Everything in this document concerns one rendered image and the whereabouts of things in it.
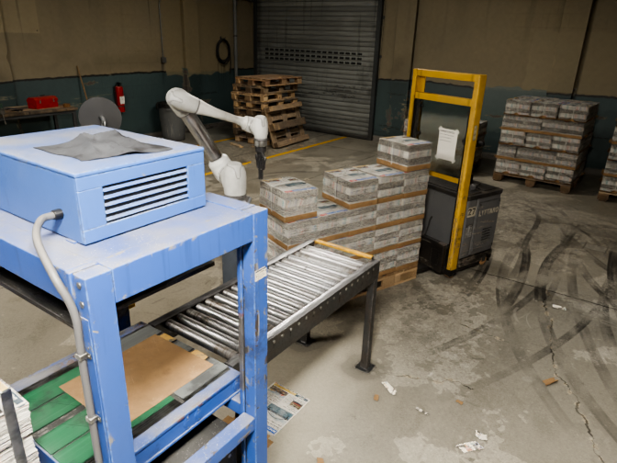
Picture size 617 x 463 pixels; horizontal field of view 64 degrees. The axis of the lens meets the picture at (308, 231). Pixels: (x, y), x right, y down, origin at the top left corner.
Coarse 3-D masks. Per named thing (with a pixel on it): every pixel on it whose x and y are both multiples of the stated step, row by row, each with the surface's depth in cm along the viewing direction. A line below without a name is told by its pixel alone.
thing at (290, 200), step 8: (304, 184) 369; (280, 192) 352; (288, 192) 348; (296, 192) 351; (304, 192) 355; (312, 192) 359; (280, 200) 354; (288, 200) 350; (296, 200) 354; (304, 200) 359; (312, 200) 363; (280, 208) 355; (288, 208) 353; (296, 208) 356; (304, 208) 361; (312, 208) 365; (288, 216) 355
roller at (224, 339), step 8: (176, 320) 241; (184, 320) 238; (192, 320) 237; (192, 328) 235; (200, 328) 232; (208, 328) 231; (208, 336) 229; (216, 336) 227; (224, 336) 225; (224, 344) 224; (232, 344) 221
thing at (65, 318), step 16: (0, 272) 168; (192, 272) 172; (16, 288) 157; (32, 288) 159; (160, 288) 161; (32, 304) 151; (48, 304) 148; (64, 304) 150; (128, 304) 152; (64, 320) 141
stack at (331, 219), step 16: (320, 208) 390; (336, 208) 391; (368, 208) 398; (384, 208) 409; (400, 208) 421; (272, 224) 377; (288, 224) 356; (304, 224) 365; (320, 224) 375; (336, 224) 385; (352, 224) 394; (368, 224) 405; (288, 240) 362; (304, 240) 370; (336, 240) 389; (352, 240) 399; (368, 240) 410; (384, 240) 421; (272, 256) 387; (384, 256) 429
